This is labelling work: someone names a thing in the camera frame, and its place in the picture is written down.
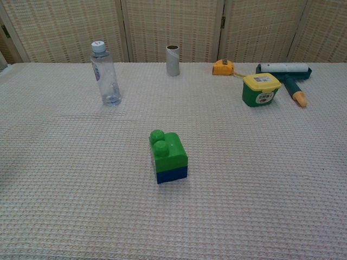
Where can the green toy block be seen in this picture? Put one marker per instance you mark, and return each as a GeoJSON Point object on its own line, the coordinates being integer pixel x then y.
{"type": "Point", "coordinates": [173, 154]}

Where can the blue toy block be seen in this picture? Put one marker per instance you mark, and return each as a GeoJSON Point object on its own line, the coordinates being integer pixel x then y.
{"type": "Point", "coordinates": [172, 176]}

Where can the grey cardboard tube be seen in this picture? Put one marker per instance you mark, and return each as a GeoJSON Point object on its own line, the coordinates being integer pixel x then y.
{"type": "Point", "coordinates": [173, 63]}

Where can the yellow tape measure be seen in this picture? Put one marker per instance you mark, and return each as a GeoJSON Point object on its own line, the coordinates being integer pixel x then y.
{"type": "Point", "coordinates": [222, 69]}

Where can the clear plastic water bottle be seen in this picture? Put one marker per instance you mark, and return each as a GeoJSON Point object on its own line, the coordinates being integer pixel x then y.
{"type": "Point", "coordinates": [108, 81]}

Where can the white woven tablecloth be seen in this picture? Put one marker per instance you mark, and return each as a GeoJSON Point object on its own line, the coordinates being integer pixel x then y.
{"type": "Point", "coordinates": [244, 176]}

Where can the green container with yellow lid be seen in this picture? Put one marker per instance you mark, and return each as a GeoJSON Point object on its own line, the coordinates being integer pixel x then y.
{"type": "Point", "coordinates": [259, 94]}

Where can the beige woven screen panel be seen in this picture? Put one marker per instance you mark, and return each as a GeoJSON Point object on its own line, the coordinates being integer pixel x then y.
{"type": "Point", "coordinates": [325, 35]}
{"type": "Point", "coordinates": [62, 27]}
{"type": "Point", "coordinates": [260, 29]}
{"type": "Point", "coordinates": [173, 21]}

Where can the brass screen hinge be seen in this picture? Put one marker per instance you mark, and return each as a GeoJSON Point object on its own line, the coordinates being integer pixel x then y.
{"type": "Point", "coordinates": [5, 31]}
{"type": "Point", "coordinates": [223, 22]}

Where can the teal lint roller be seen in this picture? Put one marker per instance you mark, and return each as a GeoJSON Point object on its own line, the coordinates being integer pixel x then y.
{"type": "Point", "coordinates": [284, 69]}

